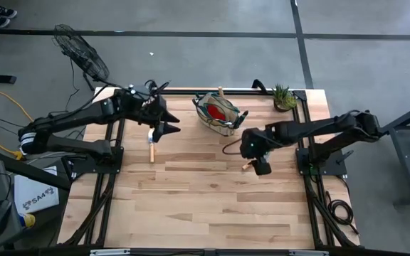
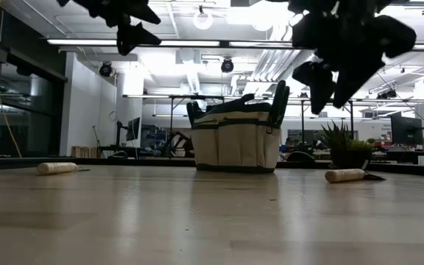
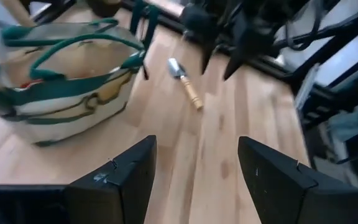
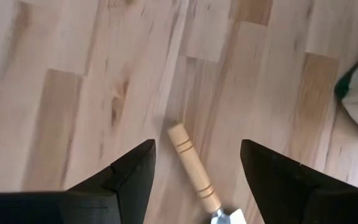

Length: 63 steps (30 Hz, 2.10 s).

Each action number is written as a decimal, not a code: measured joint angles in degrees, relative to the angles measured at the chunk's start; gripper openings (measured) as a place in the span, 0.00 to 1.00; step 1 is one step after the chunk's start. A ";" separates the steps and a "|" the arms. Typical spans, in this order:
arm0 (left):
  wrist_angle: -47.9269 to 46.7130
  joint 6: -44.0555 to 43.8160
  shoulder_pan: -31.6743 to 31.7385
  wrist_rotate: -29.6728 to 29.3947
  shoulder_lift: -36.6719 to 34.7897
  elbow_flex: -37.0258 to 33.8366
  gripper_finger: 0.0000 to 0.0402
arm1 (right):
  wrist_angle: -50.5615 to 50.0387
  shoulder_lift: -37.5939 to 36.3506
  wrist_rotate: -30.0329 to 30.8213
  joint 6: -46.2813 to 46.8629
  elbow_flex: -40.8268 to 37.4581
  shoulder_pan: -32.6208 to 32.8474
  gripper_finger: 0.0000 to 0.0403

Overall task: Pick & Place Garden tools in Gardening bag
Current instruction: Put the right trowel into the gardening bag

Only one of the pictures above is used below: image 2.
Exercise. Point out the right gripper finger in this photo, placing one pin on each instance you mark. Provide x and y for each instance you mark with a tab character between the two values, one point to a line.
317	88
396	37

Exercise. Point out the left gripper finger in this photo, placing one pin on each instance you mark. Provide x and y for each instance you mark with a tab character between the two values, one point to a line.
129	38
144	14

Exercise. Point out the cream green-trimmed gardening bag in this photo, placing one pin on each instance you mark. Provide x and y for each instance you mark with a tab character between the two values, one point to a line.
234	143

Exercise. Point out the overhead light bar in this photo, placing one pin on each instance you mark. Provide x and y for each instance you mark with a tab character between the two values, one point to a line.
87	42

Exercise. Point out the black round ceiling unit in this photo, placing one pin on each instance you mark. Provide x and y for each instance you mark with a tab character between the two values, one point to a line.
105	69
227	65

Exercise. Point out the black ceiling spotlight cluster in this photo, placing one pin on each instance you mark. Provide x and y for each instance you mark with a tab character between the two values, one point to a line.
386	94

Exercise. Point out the black rounded chair back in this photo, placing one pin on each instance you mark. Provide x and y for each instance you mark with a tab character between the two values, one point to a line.
300	156

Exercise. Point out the potted succulent plant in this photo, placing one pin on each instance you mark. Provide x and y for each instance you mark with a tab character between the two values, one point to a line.
344	154

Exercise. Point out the black monitor on stand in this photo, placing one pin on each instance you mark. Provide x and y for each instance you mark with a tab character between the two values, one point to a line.
134	129

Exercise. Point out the black computer monitor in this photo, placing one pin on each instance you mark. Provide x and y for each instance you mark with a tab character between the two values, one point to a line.
406	130

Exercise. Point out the dark office desk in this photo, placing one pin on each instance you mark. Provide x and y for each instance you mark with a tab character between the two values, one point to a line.
410	154

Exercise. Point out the wooden crates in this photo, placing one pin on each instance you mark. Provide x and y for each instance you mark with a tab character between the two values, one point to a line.
85	152

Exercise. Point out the black metal gantry frame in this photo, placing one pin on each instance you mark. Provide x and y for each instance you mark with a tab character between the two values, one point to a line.
302	127

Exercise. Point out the black aluminium table frame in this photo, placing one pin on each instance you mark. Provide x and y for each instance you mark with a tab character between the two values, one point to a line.
142	161

